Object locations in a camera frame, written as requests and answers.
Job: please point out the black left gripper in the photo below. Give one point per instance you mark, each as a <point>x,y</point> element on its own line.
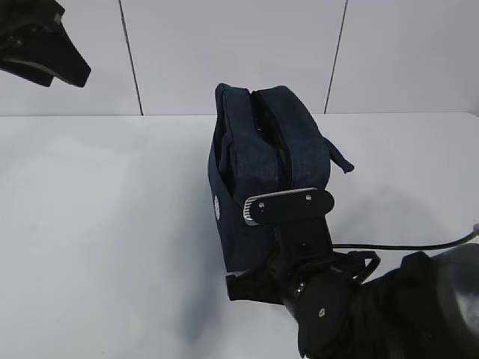
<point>36,47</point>

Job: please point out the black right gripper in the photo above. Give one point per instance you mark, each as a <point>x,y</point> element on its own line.
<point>293,264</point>

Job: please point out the navy blue lunch bag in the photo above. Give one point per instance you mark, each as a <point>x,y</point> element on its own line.
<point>264,141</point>

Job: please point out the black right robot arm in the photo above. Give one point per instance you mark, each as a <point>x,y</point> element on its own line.
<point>425,308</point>

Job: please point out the silver wrist camera on right gripper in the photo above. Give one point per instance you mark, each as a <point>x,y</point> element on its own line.
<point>287,206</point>

